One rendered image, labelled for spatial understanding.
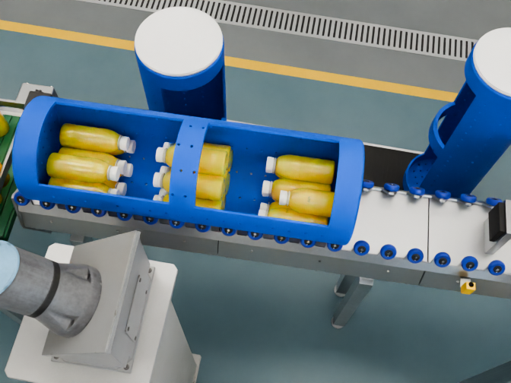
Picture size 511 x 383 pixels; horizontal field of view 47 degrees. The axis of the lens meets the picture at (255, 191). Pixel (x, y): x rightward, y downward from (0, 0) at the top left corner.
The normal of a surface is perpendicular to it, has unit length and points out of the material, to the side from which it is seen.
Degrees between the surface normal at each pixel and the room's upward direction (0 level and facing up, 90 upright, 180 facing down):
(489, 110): 90
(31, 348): 0
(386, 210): 0
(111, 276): 44
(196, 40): 0
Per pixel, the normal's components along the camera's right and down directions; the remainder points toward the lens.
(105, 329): -0.66, -0.41
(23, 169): -0.10, 0.43
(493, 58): 0.03, -0.44
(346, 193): -0.04, 0.04
